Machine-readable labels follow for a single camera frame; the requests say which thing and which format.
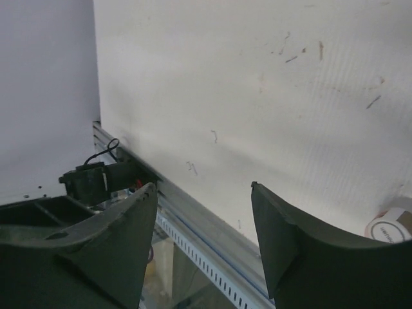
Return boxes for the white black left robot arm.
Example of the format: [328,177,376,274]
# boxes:
[1,162,108,227]

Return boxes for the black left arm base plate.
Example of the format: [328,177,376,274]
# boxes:
[106,147,160,192]

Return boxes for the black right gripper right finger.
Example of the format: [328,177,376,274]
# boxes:
[251,182,411,308]

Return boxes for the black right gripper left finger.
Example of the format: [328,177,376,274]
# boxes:
[1,183,158,308]

